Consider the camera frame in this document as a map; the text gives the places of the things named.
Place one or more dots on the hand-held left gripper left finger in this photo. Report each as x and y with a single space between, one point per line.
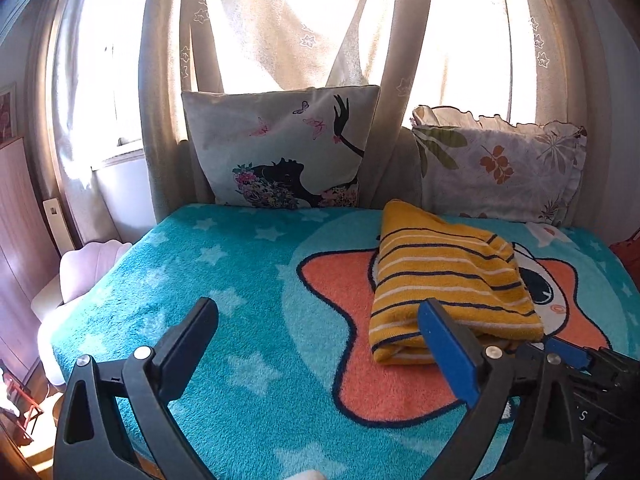
192 347

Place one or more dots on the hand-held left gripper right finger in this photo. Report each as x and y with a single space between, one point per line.
447 355

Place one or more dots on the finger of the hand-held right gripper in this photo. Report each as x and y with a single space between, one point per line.
570 355

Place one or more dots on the yellow striped sweater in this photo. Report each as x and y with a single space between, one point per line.
440 270

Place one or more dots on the teal star printed blanket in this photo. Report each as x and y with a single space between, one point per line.
225 280

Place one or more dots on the red cloth item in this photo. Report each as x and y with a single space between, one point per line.
627 250

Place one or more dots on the pink shell-shaped chair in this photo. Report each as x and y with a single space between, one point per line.
80 270

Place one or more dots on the small white object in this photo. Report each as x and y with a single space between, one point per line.
310 476

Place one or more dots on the leaf print frilled pillow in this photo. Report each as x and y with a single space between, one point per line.
520 185

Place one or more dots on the wooden wardrobe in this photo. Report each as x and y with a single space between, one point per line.
20 240

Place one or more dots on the silhouette print cushion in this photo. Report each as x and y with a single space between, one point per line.
280 135

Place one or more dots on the cream embroidered curtain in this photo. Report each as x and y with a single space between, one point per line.
280 25

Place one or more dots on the white wall fixture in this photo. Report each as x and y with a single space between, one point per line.
54 225

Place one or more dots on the framed wall picture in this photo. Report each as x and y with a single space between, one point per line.
6 115

